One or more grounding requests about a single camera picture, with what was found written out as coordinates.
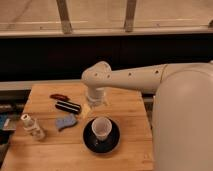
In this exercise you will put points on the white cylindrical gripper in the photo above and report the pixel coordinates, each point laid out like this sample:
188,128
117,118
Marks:
95,95

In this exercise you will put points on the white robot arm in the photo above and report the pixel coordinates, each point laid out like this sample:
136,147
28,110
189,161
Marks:
182,119

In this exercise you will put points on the clear plastic bottle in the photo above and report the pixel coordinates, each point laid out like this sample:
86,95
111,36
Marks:
32,126

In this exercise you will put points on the black rectangular case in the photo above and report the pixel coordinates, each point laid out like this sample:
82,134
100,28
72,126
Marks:
68,107

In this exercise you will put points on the white paper cup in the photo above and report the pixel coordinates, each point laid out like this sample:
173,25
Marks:
101,127

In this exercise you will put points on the blue cloth piece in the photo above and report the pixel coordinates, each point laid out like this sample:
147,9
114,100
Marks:
64,122

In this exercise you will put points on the red brown small tool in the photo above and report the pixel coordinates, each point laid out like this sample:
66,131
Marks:
59,97

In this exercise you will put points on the black round plate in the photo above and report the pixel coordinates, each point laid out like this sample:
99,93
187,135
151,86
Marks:
101,145

